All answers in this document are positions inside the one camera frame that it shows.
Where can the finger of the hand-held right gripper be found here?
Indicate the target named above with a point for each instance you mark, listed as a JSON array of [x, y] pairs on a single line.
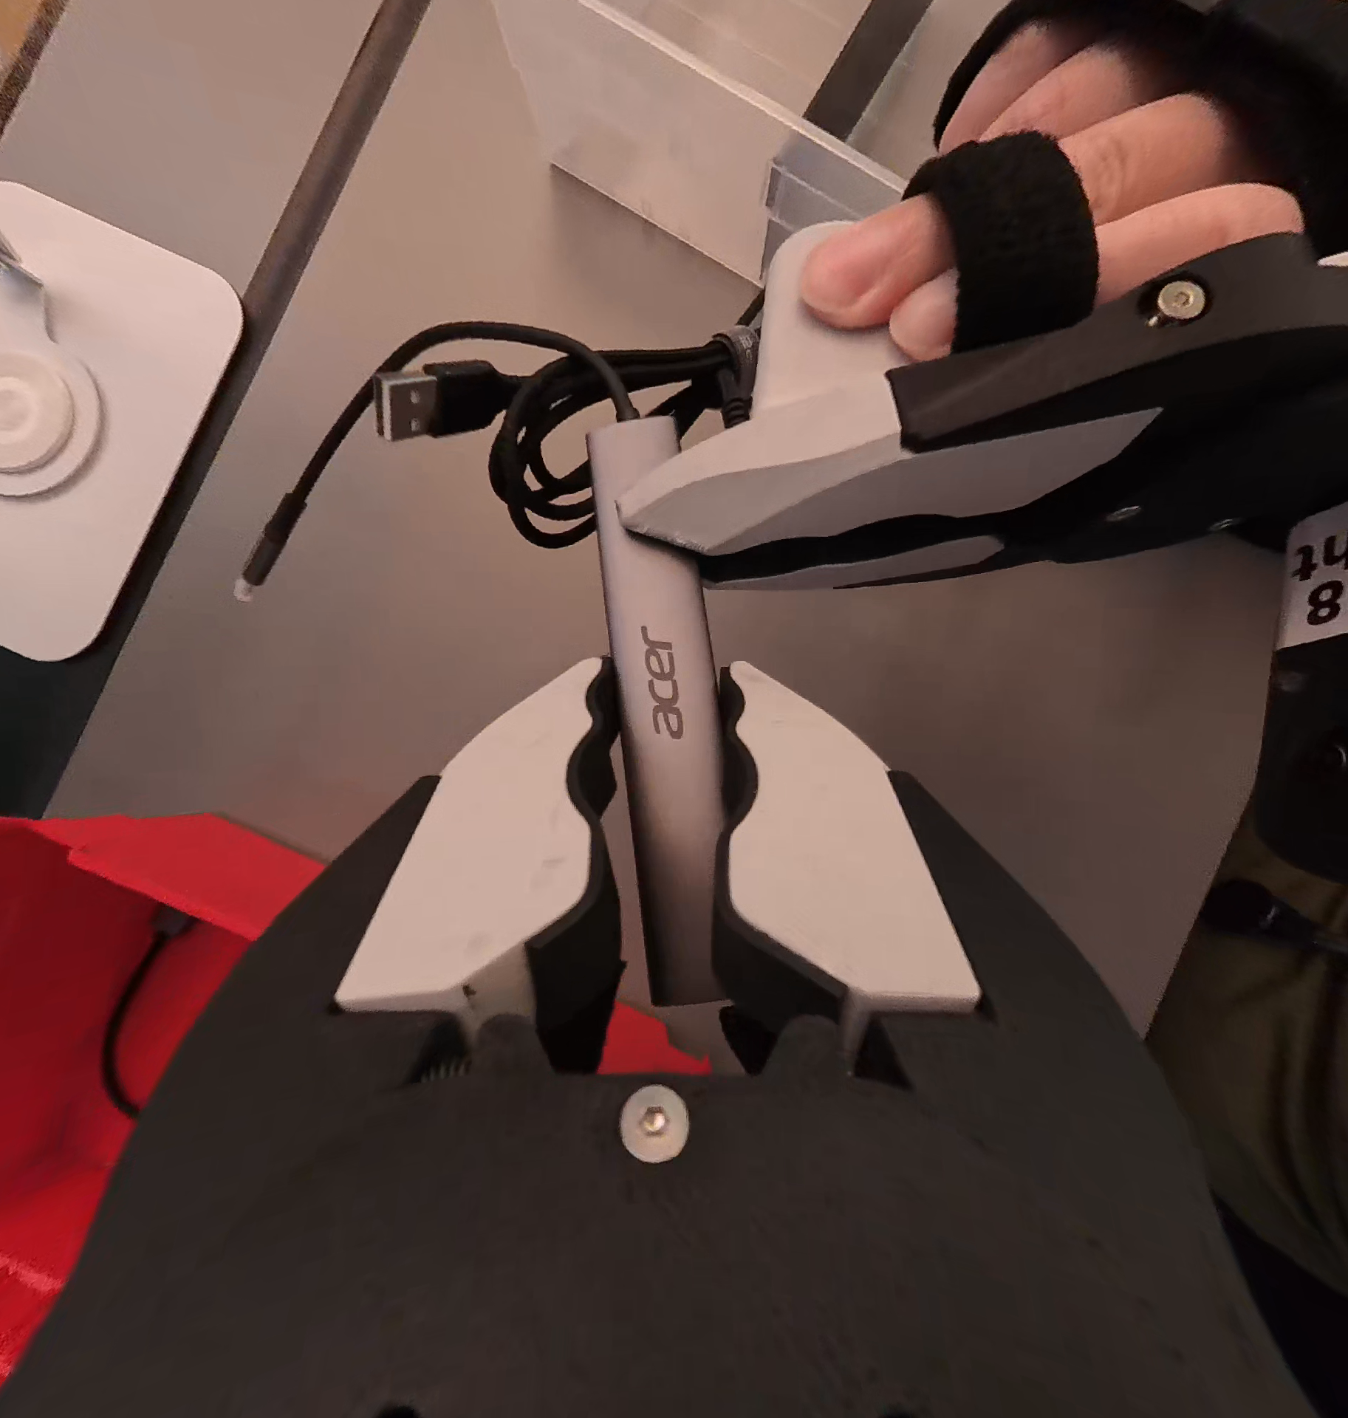
[[850, 565], [850, 489]]

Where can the white stand base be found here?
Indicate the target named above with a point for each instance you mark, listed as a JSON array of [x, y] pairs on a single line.
[[132, 465]]

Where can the dark flat pad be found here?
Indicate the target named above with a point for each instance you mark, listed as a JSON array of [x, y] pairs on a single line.
[[19, 743]]

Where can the red plastic bin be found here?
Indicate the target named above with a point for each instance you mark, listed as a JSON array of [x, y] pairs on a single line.
[[54, 997]]

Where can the grey usb hub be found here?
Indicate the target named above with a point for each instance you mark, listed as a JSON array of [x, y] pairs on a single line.
[[668, 830]]

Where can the olive green shirt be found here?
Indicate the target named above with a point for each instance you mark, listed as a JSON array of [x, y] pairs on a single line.
[[1272, 1107]]

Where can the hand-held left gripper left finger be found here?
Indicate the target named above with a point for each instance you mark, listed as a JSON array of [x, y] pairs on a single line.
[[483, 865]]

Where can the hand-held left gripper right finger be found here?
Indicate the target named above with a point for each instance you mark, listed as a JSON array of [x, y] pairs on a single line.
[[840, 875]]

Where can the person's right hand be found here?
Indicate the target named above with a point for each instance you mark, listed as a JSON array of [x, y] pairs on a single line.
[[1160, 189]]

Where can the clear plastic bin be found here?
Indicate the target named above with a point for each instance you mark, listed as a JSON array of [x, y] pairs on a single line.
[[675, 123]]

